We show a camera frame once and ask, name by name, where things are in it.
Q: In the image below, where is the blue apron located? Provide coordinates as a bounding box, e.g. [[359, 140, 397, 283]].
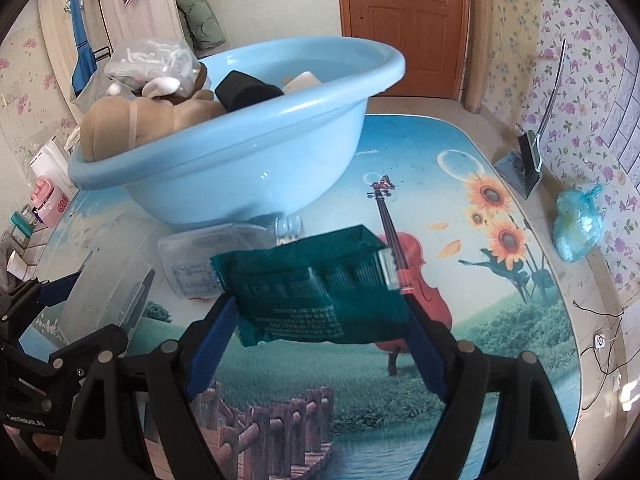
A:
[[69, 0, 98, 96]]

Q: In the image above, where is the brown wooden door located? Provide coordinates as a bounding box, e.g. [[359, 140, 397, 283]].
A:
[[334, 0, 471, 102]]

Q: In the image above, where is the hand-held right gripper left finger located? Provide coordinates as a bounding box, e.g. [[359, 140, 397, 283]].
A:
[[59, 292, 241, 480]]

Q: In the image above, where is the labelled clear plastic box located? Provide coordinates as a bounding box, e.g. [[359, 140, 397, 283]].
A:
[[157, 224, 281, 301]]

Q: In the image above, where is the pink kitchen appliance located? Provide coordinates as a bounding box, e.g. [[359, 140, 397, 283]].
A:
[[29, 176, 76, 226]]

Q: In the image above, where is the dark green packet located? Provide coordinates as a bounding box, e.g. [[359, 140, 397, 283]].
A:
[[210, 225, 413, 348]]

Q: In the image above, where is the black pouch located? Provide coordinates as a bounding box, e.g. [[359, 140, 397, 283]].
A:
[[215, 70, 285, 113]]

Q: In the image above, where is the small glass bottle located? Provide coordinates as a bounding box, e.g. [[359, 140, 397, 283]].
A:
[[272, 215, 306, 247]]

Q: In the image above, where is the beige plush toy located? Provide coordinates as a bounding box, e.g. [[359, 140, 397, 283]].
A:
[[80, 67, 223, 163]]

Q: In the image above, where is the blue plastic bag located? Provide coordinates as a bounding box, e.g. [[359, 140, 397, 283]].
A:
[[551, 183, 606, 263]]

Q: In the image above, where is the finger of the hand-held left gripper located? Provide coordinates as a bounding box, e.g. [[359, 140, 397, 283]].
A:
[[9, 270, 84, 322], [29, 324, 130, 377]]

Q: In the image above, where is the green quilted jacket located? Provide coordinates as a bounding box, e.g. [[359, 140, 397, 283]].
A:
[[175, 0, 227, 53]]

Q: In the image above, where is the black floor cable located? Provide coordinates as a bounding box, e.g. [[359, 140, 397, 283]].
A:
[[572, 297, 626, 411]]

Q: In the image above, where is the teal capped white container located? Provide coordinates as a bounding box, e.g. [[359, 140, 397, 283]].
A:
[[11, 210, 36, 236]]

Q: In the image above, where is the light wooden wardrobe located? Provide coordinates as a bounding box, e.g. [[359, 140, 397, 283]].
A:
[[37, 0, 186, 126]]

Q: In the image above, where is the light blue plastic basin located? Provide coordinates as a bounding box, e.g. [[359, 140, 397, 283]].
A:
[[67, 36, 407, 226]]

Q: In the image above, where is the clear bag of cotton swabs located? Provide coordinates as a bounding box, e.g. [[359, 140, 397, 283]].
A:
[[104, 37, 201, 98]]

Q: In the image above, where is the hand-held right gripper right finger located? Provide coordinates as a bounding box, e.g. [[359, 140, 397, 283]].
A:
[[404, 295, 583, 480]]

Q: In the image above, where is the white paper cup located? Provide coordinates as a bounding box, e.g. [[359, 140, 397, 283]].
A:
[[6, 251, 32, 281]]

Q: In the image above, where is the large clear plastic box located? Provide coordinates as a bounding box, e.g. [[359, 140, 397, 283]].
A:
[[60, 215, 166, 346]]

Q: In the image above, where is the metal dustpan with long handle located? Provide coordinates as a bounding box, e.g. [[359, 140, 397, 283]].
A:
[[492, 39, 571, 200]]

